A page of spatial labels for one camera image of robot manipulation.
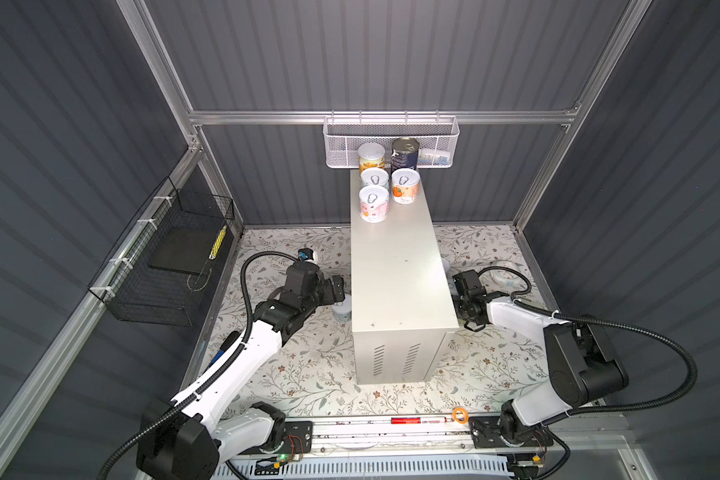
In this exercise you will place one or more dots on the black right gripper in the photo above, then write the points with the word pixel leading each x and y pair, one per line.
pixel 455 301

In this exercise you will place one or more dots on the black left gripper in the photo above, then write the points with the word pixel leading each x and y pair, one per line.
pixel 336 280

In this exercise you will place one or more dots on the white top can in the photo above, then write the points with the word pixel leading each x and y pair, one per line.
pixel 342 311

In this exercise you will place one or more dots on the pink label can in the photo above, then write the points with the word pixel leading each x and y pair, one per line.
pixel 374 203
pixel 405 184

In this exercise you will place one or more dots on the light teal can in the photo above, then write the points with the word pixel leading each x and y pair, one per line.
pixel 375 176

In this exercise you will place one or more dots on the orange yellow fruit can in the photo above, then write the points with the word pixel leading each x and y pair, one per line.
pixel 371 155

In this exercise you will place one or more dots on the dark blue tin can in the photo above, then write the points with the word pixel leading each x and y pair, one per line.
pixel 404 154

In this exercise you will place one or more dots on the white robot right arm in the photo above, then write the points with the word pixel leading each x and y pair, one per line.
pixel 581 361

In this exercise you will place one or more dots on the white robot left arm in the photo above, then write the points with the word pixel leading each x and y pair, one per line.
pixel 269 326

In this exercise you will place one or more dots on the white metal cabinet counter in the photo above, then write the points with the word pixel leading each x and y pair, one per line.
pixel 403 317

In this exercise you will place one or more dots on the white round clock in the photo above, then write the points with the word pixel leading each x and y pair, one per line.
pixel 505 277

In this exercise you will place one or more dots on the blue stapler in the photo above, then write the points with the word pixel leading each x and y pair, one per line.
pixel 221 351

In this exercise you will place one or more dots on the yellow highlighter pen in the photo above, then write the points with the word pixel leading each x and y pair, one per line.
pixel 213 253

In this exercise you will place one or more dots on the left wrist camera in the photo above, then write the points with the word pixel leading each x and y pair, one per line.
pixel 307 255

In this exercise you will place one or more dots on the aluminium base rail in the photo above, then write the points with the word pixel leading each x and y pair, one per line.
pixel 396 429

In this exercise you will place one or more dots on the white wire mesh basket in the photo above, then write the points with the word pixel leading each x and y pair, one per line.
pixel 436 134

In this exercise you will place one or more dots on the black wire wall basket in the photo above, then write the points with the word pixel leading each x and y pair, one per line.
pixel 163 276

